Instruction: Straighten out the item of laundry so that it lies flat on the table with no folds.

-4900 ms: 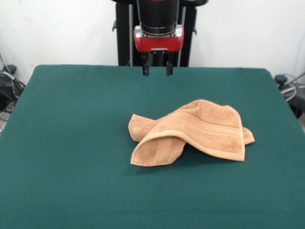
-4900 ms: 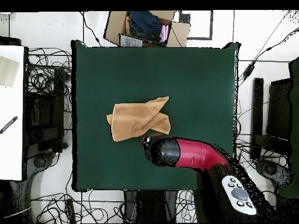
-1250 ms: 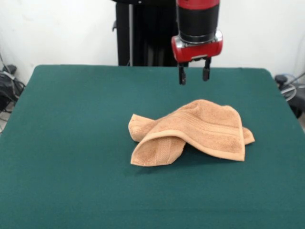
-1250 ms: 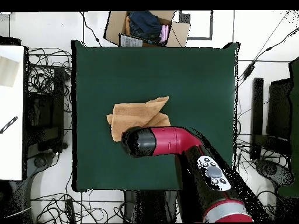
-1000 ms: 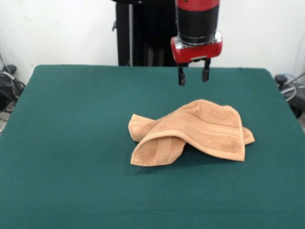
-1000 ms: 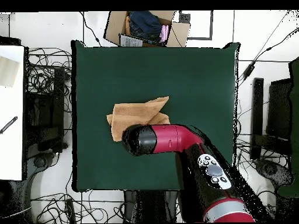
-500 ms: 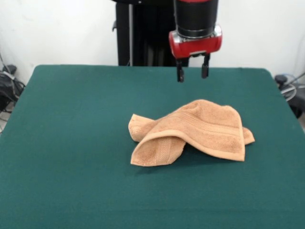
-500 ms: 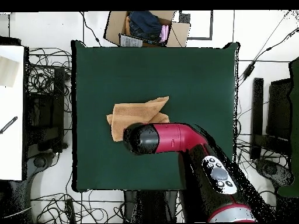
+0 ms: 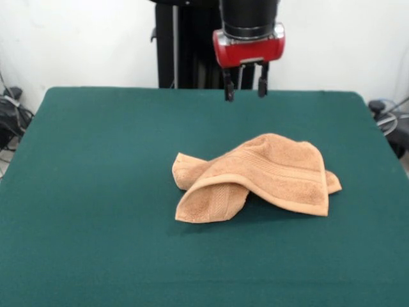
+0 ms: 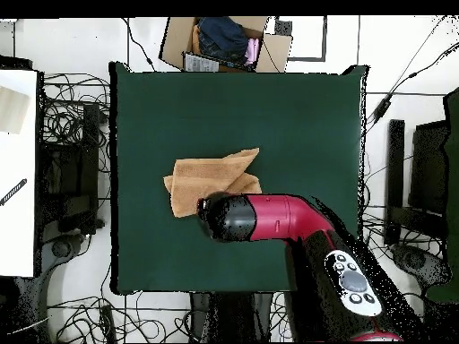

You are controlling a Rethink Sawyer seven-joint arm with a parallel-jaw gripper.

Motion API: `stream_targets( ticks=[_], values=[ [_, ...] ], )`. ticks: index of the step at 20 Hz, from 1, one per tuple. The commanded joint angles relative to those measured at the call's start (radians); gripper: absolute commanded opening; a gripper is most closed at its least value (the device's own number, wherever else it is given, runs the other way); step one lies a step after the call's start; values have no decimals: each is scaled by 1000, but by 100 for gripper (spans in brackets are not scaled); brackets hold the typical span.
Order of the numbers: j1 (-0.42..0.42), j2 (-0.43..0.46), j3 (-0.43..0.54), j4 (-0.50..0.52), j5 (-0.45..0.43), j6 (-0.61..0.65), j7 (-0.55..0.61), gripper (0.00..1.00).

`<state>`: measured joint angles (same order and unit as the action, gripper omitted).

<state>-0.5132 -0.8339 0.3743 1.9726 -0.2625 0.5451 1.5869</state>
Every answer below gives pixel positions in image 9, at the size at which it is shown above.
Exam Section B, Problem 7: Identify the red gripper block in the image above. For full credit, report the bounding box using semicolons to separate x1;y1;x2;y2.
213;22;286;102

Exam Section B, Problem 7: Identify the orange terry towel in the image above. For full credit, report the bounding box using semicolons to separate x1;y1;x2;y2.
171;132;343;224

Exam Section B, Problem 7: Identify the dark green table cloth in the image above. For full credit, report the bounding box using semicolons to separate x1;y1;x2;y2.
0;86;409;307

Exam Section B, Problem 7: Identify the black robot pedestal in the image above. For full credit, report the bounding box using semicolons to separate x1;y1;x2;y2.
149;0;256;90

